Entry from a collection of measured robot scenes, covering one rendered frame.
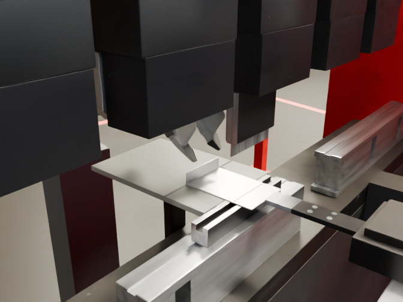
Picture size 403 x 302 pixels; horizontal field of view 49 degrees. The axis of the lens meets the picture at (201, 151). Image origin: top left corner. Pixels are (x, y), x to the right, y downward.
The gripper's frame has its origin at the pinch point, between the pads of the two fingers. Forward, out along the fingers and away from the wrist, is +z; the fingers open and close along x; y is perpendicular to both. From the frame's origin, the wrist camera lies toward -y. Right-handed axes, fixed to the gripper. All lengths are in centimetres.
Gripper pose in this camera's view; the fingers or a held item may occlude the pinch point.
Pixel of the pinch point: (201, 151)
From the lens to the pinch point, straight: 73.8
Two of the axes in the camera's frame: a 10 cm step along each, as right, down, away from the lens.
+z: 5.0, 8.6, -0.8
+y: 5.9, -4.1, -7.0
